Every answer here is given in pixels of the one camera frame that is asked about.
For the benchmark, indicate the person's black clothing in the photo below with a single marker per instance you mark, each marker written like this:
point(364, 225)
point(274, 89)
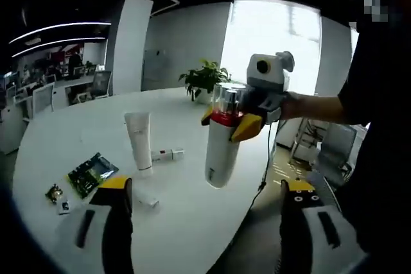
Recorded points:
point(385, 126)

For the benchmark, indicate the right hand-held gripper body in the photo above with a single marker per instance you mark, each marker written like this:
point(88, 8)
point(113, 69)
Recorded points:
point(269, 78)

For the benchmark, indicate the grey office chair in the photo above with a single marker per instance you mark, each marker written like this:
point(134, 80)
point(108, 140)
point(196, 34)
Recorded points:
point(337, 155)
point(101, 84)

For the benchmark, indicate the white cabinet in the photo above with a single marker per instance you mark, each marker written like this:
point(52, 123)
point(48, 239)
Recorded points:
point(155, 68)

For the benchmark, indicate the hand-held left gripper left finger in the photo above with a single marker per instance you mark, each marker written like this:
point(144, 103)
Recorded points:
point(112, 222)

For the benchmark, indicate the small white skincare bottle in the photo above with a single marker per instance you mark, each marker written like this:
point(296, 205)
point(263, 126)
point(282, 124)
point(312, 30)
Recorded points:
point(167, 155)

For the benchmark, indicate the gold skincare sachet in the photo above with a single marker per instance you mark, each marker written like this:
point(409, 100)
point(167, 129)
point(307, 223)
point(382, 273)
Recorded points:
point(54, 193)

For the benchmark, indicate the white window blind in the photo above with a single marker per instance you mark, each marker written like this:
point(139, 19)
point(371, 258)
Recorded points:
point(273, 46)

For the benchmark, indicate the slim white skincare bottle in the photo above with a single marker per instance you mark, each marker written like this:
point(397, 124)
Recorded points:
point(146, 197)

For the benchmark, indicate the person's right hand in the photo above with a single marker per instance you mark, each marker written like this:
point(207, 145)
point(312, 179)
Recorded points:
point(295, 107)

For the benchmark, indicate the white skincare tube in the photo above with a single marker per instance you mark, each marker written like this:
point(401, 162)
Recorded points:
point(138, 145)

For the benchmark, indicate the small white blue skincare sachet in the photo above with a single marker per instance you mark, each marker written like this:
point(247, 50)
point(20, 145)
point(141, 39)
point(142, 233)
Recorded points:
point(64, 207)

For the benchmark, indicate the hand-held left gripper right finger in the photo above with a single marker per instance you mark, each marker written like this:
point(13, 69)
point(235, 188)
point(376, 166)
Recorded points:
point(298, 222)

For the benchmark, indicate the green black skincare sachet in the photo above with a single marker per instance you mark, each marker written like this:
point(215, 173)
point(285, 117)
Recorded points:
point(91, 176)

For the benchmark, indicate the white office chair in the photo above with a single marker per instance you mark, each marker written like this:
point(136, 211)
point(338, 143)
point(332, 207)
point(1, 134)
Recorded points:
point(43, 97)

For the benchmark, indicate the potted green plant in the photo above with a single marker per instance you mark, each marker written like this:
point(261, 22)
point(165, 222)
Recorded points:
point(205, 78)

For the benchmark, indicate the white skincare bottle clear cap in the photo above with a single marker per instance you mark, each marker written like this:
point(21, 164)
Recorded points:
point(221, 155)

